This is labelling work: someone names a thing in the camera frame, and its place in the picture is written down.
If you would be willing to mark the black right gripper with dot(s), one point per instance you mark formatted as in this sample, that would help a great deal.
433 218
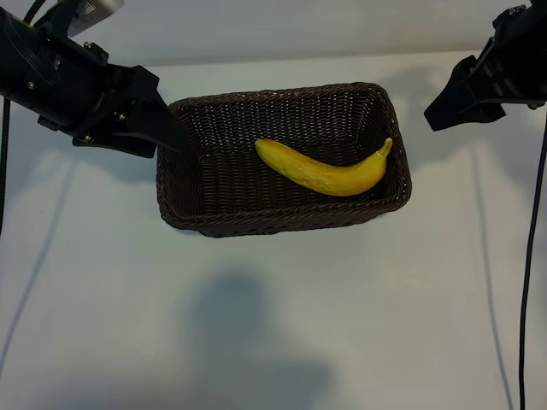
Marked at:
517 60

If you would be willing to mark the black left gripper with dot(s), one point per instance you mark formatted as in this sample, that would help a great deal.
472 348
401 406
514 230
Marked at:
77 94

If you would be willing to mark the dark brown wicker basket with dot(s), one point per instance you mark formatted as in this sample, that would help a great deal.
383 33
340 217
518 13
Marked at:
239 192

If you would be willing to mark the yellow banana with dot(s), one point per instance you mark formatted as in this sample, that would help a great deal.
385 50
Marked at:
325 175

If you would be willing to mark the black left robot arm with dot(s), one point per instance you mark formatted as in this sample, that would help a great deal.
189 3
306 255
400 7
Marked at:
17 55

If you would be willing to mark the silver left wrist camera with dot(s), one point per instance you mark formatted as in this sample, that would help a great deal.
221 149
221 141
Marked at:
96 10

